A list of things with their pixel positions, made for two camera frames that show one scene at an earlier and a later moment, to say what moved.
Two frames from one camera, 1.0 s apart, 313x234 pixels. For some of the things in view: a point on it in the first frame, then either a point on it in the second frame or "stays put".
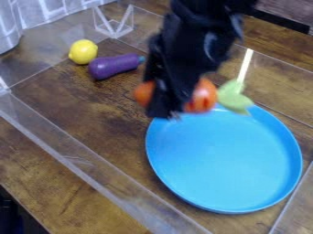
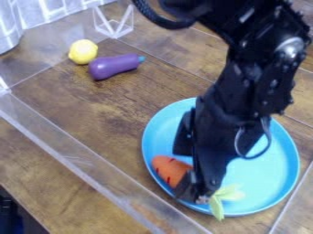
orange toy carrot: [208, 98] → [171, 170]
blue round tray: [222, 161] stays put
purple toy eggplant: [107, 66] stays put
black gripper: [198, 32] → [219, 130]
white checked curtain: [22, 14] stays put
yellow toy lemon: [83, 51] stays put
